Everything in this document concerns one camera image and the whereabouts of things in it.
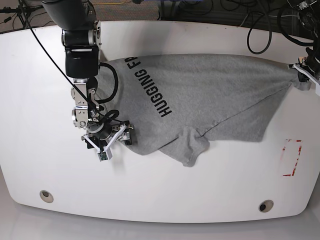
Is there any black tripod stand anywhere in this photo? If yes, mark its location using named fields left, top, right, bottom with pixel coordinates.
left=0, top=0, right=44, bottom=29

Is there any grey T-shirt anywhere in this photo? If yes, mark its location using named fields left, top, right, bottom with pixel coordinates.
left=97, top=54, right=311, bottom=167

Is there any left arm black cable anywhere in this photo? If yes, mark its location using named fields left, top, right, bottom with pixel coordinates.
left=246, top=0, right=316, bottom=55

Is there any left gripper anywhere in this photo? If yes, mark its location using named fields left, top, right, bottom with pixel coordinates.
left=288, top=56, right=320, bottom=85

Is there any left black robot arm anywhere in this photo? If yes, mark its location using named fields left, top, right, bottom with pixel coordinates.
left=287, top=0, right=320, bottom=84

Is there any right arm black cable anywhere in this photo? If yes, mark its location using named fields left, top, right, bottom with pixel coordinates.
left=18, top=0, right=127, bottom=131

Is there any right table cable grommet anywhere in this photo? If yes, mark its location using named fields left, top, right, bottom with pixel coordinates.
left=258, top=199, right=274, bottom=213

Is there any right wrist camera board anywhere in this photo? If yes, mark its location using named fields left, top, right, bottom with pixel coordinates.
left=97, top=149, right=113, bottom=162

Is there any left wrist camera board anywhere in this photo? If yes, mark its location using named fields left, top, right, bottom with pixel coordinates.
left=315, top=84, right=320, bottom=96

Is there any red tape marking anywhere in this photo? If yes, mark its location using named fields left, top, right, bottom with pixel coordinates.
left=280, top=139, right=303, bottom=177

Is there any table cable grommet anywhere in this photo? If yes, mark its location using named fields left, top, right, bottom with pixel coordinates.
left=258, top=199, right=274, bottom=213
left=39, top=190, right=54, bottom=204

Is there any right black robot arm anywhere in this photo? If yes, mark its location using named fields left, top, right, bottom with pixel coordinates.
left=41, top=0, right=133, bottom=154

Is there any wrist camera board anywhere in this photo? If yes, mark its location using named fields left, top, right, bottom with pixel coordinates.
left=97, top=149, right=113, bottom=162
left=315, top=84, right=320, bottom=96

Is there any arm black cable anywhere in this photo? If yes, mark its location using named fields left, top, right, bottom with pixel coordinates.
left=246, top=0, right=316, bottom=55
left=18, top=0, right=127, bottom=131

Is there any left table cable grommet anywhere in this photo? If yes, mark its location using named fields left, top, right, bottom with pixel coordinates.
left=39, top=190, right=54, bottom=204

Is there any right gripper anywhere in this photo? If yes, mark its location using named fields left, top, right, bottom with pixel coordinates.
left=81, top=121, right=134, bottom=152

